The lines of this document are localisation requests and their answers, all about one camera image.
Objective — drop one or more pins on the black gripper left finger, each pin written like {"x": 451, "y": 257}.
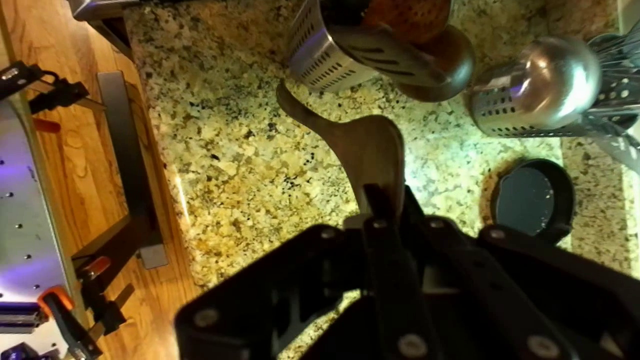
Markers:
{"x": 300, "y": 300}

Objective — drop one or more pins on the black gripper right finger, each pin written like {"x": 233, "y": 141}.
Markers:
{"x": 501, "y": 300}

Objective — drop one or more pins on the wooden spatula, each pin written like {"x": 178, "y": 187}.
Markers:
{"x": 367, "y": 152}

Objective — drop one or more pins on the round shallow container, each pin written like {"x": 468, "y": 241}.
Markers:
{"x": 530, "y": 201}

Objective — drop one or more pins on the steel ladle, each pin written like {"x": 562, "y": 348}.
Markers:
{"x": 561, "y": 80}

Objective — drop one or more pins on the slotted plastic spatula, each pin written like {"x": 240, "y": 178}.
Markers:
{"x": 621, "y": 72}

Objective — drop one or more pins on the metal robot cart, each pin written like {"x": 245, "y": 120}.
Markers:
{"x": 21, "y": 227}

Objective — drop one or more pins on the black clamp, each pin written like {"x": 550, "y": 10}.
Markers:
{"x": 47, "y": 87}

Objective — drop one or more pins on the black metal stand frame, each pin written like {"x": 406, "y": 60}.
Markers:
{"x": 127, "y": 166}

